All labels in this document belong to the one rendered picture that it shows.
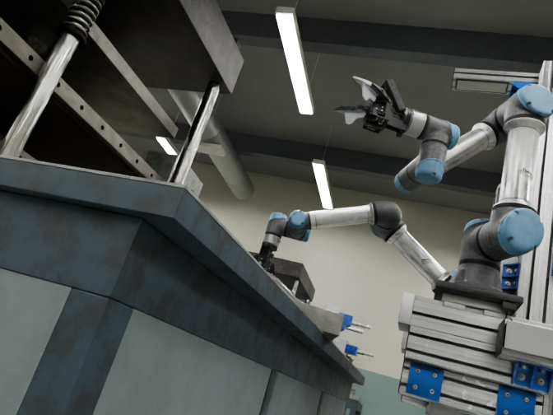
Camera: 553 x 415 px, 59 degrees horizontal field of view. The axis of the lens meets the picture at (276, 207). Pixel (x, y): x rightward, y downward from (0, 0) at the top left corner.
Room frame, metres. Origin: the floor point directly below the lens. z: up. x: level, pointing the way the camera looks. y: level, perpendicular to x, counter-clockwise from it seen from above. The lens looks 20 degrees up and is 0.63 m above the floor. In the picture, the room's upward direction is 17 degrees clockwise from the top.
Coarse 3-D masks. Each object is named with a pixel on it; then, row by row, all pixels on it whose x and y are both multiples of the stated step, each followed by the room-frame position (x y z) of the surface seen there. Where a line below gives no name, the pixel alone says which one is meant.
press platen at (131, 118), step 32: (0, 0) 1.30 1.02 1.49; (32, 0) 1.25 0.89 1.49; (64, 0) 1.22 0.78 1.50; (32, 32) 1.43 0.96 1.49; (96, 32) 1.36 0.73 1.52; (96, 64) 1.51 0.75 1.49; (96, 96) 1.76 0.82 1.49; (128, 96) 1.67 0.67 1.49; (128, 128) 1.97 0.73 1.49; (160, 128) 1.87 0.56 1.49
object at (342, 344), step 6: (336, 342) 1.69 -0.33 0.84; (342, 342) 1.68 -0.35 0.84; (348, 342) 1.72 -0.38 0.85; (342, 348) 1.68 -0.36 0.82; (348, 348) 1.68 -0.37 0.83; (354, 348) 1.67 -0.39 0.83; (354, 354) 1.67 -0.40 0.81; (360, 354) 1.68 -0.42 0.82; (366, 354) 1.67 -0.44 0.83; (372, 354) 1.66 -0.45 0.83
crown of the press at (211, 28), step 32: (128, 0) 1.53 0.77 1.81; (160, 0) 1.48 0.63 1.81; (192, 0) 1.50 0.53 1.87; (128, 32) 1.73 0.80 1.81; (160, 32) 1.67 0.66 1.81; (192, 32) 1.60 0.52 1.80; (224, 32) 1.75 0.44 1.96; (128, 64) 1.98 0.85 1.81; (160, 64) 1.90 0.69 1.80; (192, 64) 1.82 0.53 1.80; (224, 64) 1.83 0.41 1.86
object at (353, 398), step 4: (352, 392) 5.96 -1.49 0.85; (352, 396) 5.11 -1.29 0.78; (356, 396) 5.10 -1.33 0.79; (352, 400) 5.12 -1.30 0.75; (356, 400) 5.11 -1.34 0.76; (360, 400) 5.59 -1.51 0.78; (348, 404) 5.13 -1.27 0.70; (352, 404) 5.12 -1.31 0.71; (356, 404) 5.11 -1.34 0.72; (360, 404) 6.15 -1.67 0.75; (352, 408) 5.12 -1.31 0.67; (356, 408) 5.23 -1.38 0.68; (360, 408) 6.45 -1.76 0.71; (352, 412) 5.12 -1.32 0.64; (356, 412) 5.99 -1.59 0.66; (360, 412) 6.72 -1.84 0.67
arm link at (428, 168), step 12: (432, 144) 1.18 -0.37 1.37; (444, 144) 1.18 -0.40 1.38; (420, 156) 1.20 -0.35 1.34; (432, 156) 1.17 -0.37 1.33; (444, 156) 1.18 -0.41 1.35; (408, 168) 1.27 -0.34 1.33; (420, 168) 1.19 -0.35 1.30; (432, 168) 1.17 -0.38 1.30; (420, 180) 1.23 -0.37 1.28; (432, 180) 1.21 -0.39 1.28
